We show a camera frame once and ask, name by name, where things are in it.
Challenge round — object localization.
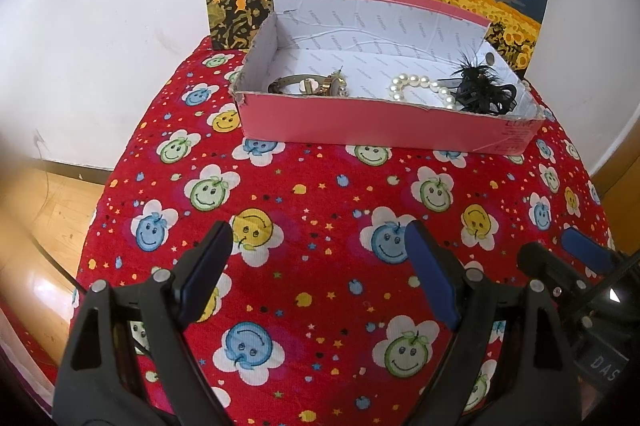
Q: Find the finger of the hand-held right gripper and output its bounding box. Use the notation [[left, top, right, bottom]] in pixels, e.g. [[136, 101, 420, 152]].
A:
[[561, 227, 637, 278], [517, 242, 597, 303]]

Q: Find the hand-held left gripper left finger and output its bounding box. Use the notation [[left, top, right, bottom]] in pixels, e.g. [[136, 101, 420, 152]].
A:
[[52, 221, 235, 426]]

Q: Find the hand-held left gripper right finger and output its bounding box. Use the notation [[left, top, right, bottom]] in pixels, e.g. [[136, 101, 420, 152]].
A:
[[404, 220, 581, 426]]

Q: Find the pink cardboard box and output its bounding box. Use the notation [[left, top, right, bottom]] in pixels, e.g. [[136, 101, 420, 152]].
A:
[[229, 0, 547, 157]]

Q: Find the white pearl bracelet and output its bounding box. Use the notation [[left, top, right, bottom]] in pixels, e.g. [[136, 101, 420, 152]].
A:
[[387, 75, 457, 109]]

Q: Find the olive strap gold watch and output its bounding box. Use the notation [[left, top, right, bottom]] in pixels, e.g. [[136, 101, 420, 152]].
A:
[[267, 73, 349, 98]]

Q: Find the red smiley flower cloth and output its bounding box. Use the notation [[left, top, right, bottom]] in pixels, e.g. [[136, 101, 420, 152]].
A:
[[30, 36, 618, 426]]

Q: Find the black feather hair accessory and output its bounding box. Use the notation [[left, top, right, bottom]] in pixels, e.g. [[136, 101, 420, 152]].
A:
[[437, 51, 518, 117]]

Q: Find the black cable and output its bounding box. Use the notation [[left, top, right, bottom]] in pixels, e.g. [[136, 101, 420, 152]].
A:
[[27, 226, 83, 294]]

